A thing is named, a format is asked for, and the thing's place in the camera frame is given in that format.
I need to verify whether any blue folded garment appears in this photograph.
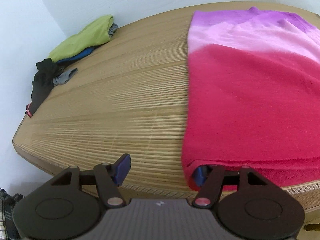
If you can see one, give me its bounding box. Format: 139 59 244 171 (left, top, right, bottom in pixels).
56 46 98 64

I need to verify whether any grey small garment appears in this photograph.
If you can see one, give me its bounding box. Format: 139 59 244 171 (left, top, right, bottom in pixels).
53 68 78 86

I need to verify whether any pink purple gradient garment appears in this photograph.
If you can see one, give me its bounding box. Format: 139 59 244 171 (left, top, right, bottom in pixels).
182 7 319 190

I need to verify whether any black garment with pink trim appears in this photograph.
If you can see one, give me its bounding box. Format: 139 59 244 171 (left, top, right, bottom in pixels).
25 59 65 118

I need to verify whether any wooden furniture at right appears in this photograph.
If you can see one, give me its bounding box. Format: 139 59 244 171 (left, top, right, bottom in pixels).
303 223 320 232

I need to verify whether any dark patterned cloth on floor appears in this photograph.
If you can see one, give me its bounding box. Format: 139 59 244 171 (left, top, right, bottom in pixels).
0 189 23 240

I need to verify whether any lime green folded garment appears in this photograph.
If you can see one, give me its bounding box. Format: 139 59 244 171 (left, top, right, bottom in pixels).
48 15 117 62

